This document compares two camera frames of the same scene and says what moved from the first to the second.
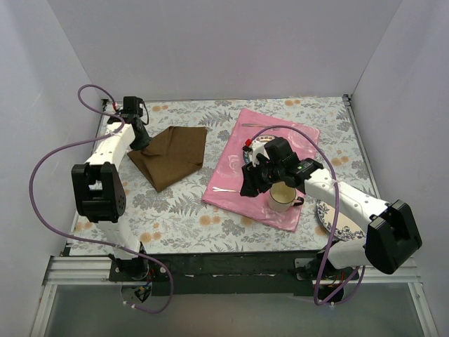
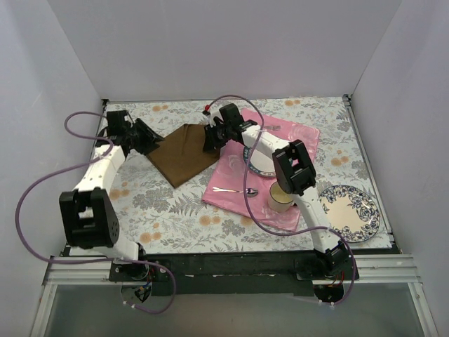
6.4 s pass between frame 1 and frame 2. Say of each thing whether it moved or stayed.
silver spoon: stayed
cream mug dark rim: stayed
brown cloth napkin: moved
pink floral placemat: stayed
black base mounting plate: stayed
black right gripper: moved
